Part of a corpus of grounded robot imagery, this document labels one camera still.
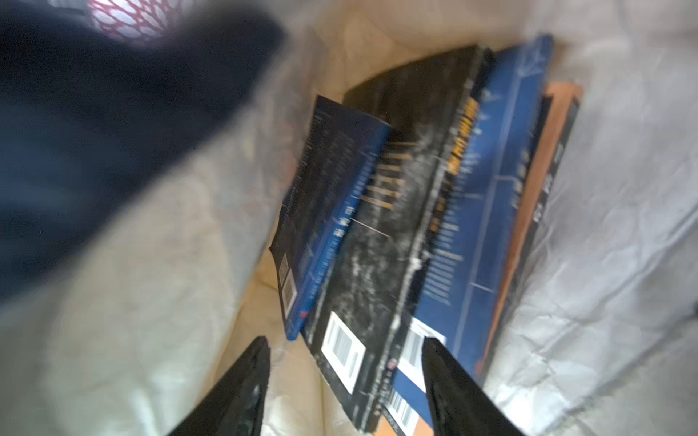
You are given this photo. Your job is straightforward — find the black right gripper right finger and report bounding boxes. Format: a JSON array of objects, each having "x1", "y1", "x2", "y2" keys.
[{"x1": 422, "y1": 337, "x2": 523, "y2": 436}]

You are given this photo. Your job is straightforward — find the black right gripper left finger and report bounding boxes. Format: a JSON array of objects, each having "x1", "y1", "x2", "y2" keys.
[{"x1": 170, "y1": 336, "x2": 271, "y2": 436}]

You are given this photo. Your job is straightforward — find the black book with barcode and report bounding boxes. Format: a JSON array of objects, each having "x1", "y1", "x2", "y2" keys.
[{"x1": 303, "y1": 45, "x2": 494, "y2": 433}]

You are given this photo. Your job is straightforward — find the beige canvas tote bag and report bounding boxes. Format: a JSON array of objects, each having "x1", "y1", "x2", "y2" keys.
[{"x1": 1, "y1": 1, "x2": 697, "y2": 435}]

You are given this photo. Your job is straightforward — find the blue books in bag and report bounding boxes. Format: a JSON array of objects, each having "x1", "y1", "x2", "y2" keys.
[{"x1": 270, "y1": 34, "x2": 554, "y2": 434}]

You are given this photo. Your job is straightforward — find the orange spine book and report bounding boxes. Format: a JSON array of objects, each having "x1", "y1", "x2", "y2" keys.
[{"x1": 377, "y1": 82, "x2": 583, "y2": 435}]

